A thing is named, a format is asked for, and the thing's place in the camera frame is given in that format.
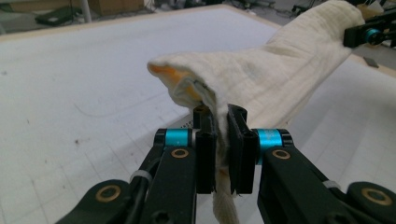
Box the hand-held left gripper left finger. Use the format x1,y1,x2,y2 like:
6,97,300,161
192,105,218,194

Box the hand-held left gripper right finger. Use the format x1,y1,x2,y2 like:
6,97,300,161
227,104,260,195

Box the cream cloth with cartoon print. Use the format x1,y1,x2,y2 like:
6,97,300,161
147,0,366,224

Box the small dark flat piece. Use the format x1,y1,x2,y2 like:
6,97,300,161
363,56,380,69

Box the black flat case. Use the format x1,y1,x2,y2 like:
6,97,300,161
35,7,82,26

